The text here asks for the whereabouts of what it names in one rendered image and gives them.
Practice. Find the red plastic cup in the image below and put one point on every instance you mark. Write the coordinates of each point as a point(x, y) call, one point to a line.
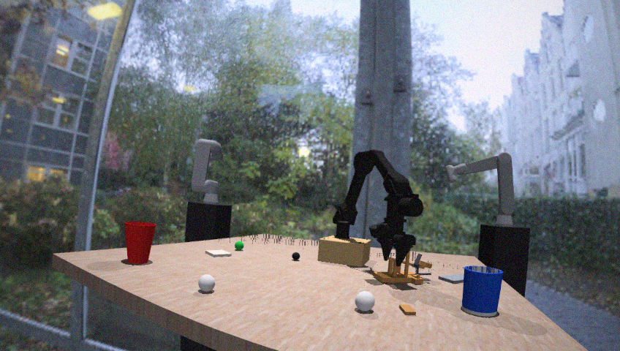
point(139, 237)

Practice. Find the blue mug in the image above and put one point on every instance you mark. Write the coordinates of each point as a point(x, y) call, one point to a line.
point(482, 286)

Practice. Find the white ball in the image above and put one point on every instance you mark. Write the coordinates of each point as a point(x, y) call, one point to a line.
point(206, 283)
point(364, 301)

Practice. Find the white square tile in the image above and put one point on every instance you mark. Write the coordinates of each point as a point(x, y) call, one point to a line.
point(218, 253)

